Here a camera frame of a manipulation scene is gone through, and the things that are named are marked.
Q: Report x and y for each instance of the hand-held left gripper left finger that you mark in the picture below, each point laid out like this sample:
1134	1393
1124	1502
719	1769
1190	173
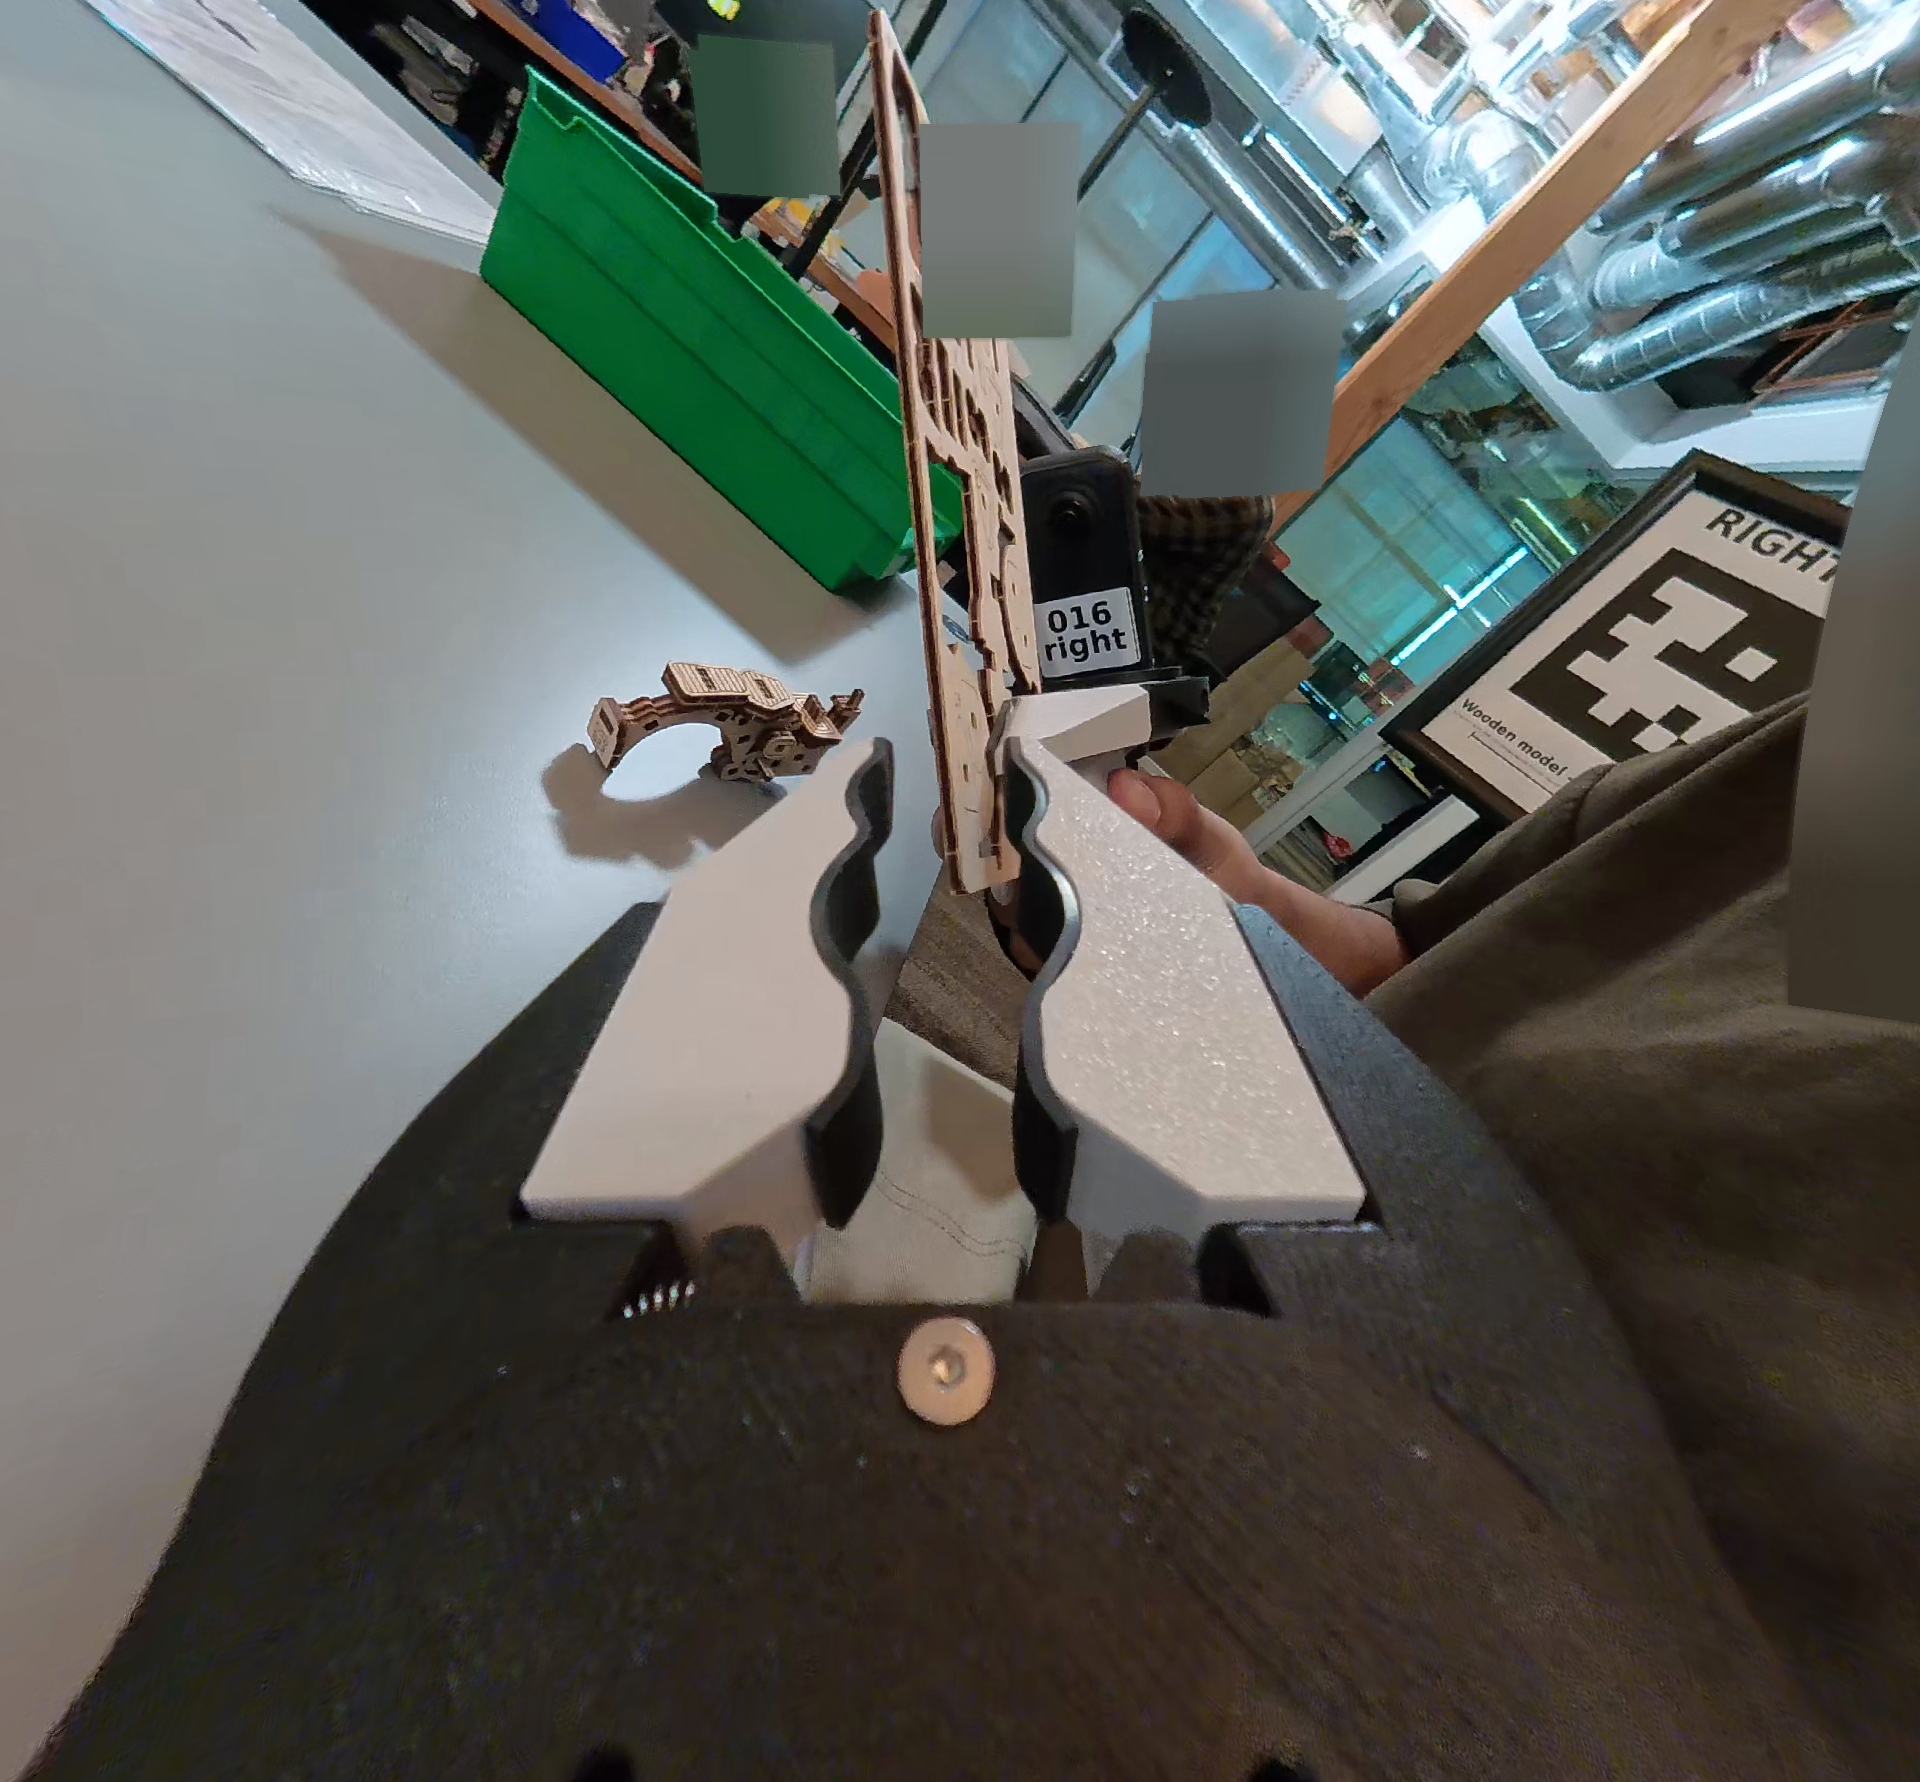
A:
691	1047

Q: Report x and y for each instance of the person's right forearm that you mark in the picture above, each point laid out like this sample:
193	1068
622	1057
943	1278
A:
1326	936

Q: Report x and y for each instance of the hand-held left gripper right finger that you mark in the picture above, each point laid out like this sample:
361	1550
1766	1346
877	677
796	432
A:
1200	1047

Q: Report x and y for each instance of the printed paper sheet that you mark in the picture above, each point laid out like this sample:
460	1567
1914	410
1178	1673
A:
225	27

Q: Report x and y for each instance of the black round disc stand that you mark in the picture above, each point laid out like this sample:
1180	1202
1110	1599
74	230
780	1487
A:
1167	64

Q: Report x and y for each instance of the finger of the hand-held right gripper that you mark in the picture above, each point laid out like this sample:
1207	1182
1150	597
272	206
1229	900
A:
1087	725

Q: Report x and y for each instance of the green storage bin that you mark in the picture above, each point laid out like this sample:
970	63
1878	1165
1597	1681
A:
645	268

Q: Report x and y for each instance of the assembled wooden model part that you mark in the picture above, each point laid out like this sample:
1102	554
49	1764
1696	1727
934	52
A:
719	694

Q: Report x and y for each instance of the pale stitched cloth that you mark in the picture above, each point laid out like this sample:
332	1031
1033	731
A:
931	1168

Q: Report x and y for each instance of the bundle of silver ducts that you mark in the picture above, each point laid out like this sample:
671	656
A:
1726	254

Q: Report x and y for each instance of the person's brown sweater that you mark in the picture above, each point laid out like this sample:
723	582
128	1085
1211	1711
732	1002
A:
1649	1139

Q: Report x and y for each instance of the small blue bin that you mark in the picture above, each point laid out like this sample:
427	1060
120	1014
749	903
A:
555	5

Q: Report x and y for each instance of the wooden ceiling beam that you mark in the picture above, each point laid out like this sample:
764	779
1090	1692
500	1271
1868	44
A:
1575	164

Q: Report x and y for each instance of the laser-cut wooden puzzle sheet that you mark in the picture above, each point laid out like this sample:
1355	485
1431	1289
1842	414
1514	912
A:
968	794

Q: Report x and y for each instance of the black framed marker sign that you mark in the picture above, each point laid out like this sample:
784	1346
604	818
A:
1649	657

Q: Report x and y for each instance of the person's right hand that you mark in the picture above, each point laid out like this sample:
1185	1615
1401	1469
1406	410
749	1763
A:
1185	830

